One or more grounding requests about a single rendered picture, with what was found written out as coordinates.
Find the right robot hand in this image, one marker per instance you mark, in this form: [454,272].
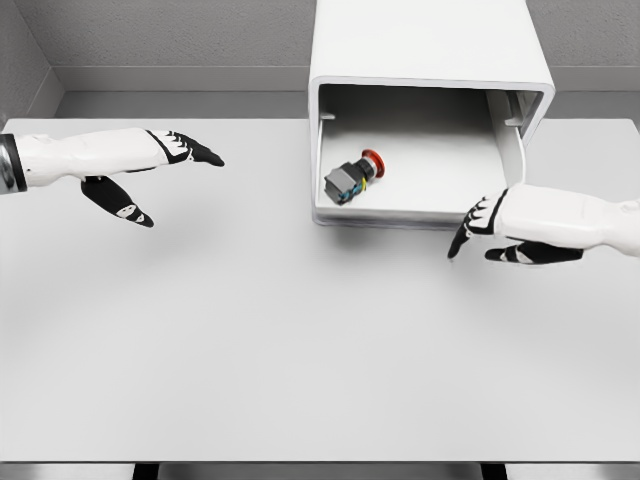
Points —
[545,215]

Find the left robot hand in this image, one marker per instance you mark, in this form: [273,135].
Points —
[120,150]

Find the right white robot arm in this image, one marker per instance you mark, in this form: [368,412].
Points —
[620,227]

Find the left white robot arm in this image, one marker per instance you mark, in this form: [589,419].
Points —
[40,160]

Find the white tabletop storage cabinet shell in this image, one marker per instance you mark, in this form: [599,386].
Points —
[425,40]

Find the white cabinet drawer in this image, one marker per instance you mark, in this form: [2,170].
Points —
[430,170]

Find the red button load switch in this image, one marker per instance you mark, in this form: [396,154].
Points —
[350,179]

